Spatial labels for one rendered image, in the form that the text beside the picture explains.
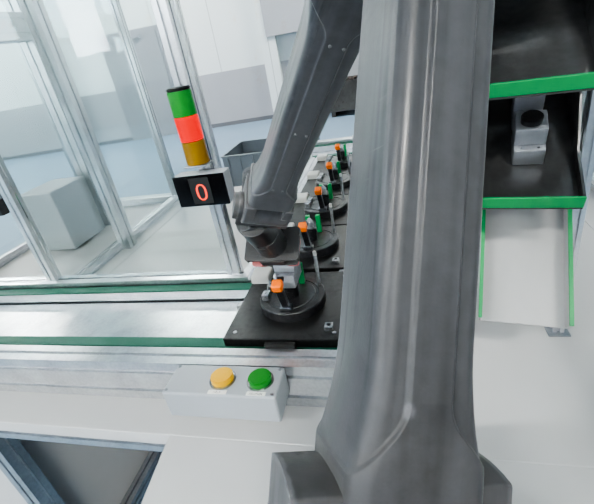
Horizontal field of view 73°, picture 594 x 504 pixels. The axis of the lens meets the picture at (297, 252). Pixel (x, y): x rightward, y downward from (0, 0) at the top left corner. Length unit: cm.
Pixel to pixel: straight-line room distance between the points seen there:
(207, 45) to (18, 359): 883
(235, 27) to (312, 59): 905
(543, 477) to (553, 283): 29
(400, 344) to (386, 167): 7
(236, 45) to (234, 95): 97
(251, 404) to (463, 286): 58
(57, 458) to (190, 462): 71
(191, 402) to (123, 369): 20
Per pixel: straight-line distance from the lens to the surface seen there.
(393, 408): 17
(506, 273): 79
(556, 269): 80
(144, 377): 90
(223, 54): 949
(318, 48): 36
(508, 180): 72
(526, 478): 74
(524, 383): 86
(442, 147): 18
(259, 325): 83
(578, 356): 94
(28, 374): 110
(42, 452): 141
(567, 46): 73
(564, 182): 73
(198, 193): 92
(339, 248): 105
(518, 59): 71
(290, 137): 44
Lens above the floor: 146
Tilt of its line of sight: 27 degrees down
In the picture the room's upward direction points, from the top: 11 degrees counter-clockwise
